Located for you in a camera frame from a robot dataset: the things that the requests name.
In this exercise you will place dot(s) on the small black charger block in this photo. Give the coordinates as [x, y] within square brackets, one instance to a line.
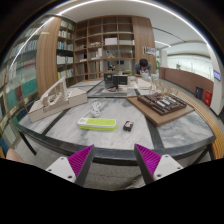
[128, 126]

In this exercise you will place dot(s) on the dark grey bin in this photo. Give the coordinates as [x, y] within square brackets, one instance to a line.
[198, 92]

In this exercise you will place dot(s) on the wooden cubby shelf unit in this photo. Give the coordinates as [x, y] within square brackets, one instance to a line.
[110, 40]

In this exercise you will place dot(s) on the small white building model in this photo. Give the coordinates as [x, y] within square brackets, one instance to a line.
[145, 83]

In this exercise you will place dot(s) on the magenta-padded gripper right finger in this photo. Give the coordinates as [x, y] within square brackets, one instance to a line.
[165, 166]

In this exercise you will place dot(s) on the wall-mounted screen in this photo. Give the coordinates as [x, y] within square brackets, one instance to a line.
[217, 75]

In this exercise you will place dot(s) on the glass-fronted bookcase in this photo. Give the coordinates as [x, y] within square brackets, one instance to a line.
[21, 83]

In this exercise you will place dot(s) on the pale wooden stick model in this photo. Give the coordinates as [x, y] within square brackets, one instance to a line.
[165, 88]

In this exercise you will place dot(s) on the curved ceiling light strip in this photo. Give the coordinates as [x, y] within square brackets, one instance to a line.
[176, 16]

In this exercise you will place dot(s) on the red bin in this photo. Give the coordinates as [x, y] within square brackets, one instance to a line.
[208, 98]

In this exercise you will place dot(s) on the wooden bookshelf with books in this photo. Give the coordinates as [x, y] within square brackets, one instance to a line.
[65, 43]

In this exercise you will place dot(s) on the poster on wooden panel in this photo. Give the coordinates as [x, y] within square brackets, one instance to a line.
[149, 51]

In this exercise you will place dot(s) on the person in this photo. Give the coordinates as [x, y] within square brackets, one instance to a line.
[143, 68]

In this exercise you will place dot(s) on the black box architectural model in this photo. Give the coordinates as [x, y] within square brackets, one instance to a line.
[115, 80]

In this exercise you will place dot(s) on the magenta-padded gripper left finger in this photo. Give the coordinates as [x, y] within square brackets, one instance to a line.
[62, 168]

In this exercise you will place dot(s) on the brown model on wooden board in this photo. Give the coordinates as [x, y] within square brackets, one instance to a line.
[161, 105]

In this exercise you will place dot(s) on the white architectural model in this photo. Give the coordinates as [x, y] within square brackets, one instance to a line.
[60, 101]

